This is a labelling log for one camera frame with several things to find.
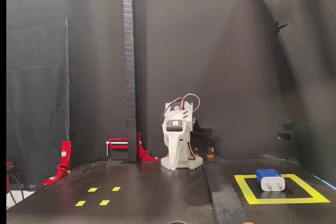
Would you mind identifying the black fabric curtain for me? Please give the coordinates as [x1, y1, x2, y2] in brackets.
[6, 0, 71, 189]

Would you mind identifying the yellow tape square outline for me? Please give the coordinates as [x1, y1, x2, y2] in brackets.
[234, 174, 331, 205]

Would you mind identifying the red table clamp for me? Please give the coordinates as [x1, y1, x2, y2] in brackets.
[6, 162, 15, 194]

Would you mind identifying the red metal angle bracket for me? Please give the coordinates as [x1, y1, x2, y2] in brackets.
[138, 131, 162, 162]
[41, 140, 72, 186]

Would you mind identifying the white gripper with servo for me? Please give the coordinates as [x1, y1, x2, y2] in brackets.
[162, 118, 190, 172]

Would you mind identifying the black vertical pole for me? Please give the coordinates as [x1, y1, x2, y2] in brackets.
[121, 0, 139, 163]

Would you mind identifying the thin black cable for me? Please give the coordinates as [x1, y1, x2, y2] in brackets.
[7, 173, 25, 205]

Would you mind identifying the red screw clamp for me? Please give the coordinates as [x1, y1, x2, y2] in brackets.
[106, 137, 129, 162]

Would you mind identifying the black wall screw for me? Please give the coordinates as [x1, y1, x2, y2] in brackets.
[275, 21, 288, 34]

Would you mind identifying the blue and white charger block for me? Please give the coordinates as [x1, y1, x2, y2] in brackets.
[255, 169, 286, 193]

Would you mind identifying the black power cable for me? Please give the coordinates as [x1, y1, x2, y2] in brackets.
[190, 130, 224, 158]

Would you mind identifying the black tape strip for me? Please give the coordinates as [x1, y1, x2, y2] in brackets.
[203, 159, 251, 224]

